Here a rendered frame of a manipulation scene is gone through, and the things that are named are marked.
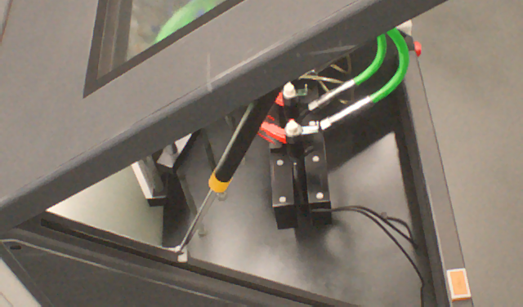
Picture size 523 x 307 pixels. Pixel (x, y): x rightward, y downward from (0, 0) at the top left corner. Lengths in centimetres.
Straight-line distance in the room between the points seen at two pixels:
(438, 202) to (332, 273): 24
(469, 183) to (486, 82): 45
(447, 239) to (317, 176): 25
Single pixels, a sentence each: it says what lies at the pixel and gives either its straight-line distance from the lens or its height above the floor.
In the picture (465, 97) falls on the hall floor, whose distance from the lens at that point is 271.
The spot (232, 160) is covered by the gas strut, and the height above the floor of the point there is 151.
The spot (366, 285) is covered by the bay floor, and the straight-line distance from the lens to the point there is 136.
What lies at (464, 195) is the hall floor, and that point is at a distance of 246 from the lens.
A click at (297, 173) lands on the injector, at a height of 101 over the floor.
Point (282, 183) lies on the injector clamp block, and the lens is 130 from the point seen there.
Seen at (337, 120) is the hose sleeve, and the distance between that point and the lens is 116.
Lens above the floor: 205
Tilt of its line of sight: 51 degrees down
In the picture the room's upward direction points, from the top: 11 degrees counter-clockwise
